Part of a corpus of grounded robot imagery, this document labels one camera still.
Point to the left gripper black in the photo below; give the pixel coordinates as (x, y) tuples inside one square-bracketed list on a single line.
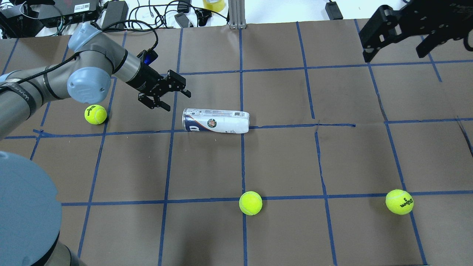
[(145, 81)]

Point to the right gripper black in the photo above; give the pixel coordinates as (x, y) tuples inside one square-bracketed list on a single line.
[(382, 29)]

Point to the clear tennis ball can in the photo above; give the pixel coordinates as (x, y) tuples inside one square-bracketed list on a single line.
[(219, 121)]

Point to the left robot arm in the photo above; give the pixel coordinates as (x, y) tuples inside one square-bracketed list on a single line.
[(69, 141)]

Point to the tennis ball near left gripper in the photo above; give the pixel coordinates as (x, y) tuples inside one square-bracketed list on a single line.
[(95, 114)]

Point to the tennis ball centre front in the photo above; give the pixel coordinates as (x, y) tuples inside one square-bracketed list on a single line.
[(250, 203)]

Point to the tennis ball near base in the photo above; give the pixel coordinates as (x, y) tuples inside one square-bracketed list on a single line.
[(399, 202)]

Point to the black power adapter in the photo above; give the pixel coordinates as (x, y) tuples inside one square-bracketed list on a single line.
[(333, 11)]

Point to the yellow tape roll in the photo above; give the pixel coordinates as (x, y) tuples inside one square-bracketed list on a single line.
[(214, 5)]

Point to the aluminium frame post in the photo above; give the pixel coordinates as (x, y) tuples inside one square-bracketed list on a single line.
[(236, 14)]

